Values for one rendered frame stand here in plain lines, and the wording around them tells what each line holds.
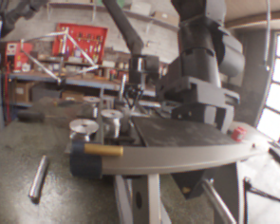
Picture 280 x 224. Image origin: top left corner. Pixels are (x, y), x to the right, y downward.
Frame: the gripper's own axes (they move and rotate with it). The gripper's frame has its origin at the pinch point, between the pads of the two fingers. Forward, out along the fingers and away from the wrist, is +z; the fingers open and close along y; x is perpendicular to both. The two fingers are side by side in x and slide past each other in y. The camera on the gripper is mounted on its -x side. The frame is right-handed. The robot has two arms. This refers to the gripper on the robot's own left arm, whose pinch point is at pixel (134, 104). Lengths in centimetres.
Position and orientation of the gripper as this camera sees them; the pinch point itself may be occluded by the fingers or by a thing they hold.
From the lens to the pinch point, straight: 59.3
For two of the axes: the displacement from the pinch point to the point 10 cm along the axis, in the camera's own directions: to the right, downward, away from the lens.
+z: -0.5, 9.6, 2.8
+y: 2.3, -2.6, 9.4
